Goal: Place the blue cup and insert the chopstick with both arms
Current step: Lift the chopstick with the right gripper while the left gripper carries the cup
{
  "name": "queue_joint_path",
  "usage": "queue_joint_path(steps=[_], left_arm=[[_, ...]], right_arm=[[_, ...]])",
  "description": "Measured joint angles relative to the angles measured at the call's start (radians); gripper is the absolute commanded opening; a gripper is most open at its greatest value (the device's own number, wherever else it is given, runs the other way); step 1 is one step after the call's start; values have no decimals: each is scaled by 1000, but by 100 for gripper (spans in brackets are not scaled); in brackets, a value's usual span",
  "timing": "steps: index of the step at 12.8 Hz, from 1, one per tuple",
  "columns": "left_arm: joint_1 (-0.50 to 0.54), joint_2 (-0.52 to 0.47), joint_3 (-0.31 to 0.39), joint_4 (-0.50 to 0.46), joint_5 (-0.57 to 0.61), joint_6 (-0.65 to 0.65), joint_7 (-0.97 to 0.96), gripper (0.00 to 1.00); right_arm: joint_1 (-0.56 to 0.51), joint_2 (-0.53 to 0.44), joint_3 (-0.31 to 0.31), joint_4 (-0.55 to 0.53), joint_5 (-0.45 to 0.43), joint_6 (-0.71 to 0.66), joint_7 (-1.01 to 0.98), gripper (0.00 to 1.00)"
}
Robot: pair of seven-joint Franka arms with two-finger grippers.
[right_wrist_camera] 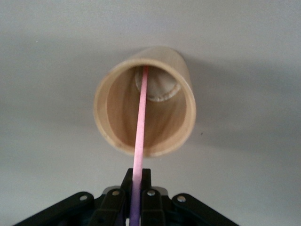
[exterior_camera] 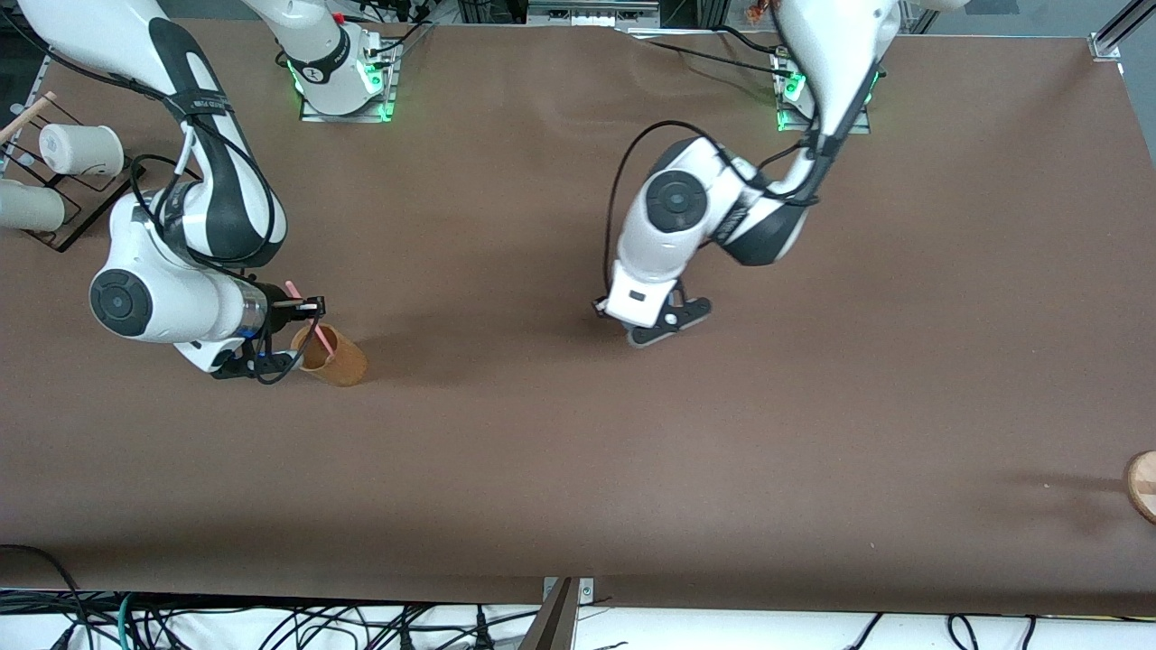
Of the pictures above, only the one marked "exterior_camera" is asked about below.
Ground pink chopstick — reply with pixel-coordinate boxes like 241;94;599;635
284;280;337;362

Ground brown cup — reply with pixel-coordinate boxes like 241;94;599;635
290;322;369;388

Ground white cup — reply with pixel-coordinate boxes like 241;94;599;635
38;123;126;178
0;178;67;232

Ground grey control box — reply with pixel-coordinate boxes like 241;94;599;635
527;0;662;27

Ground grey table leg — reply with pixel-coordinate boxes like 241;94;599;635
518;578;579;650

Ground wooden stick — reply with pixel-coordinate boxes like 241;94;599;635
0;90;58;147

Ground round wooden board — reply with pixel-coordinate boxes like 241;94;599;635
1124;450;1156;525

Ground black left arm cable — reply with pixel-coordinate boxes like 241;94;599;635
601;119;821;301

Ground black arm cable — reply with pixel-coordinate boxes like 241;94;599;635
601;119;821;301
129;117;312;386

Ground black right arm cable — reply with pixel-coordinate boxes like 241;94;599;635
129;117;312;386

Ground black wire cup rack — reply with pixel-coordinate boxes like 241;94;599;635
0;54;147;254

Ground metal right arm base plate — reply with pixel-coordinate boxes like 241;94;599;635
299;38;399;124

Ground black cable on table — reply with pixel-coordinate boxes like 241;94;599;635
623;25;800;82

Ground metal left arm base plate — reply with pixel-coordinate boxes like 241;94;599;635
774;45;873;135

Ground metal table bracket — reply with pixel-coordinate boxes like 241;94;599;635
542;576;596;604

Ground black floor cable loop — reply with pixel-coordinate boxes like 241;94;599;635
0;543;87;650

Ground aluminium frame profile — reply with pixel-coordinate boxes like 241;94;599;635
1088;0;1156;62

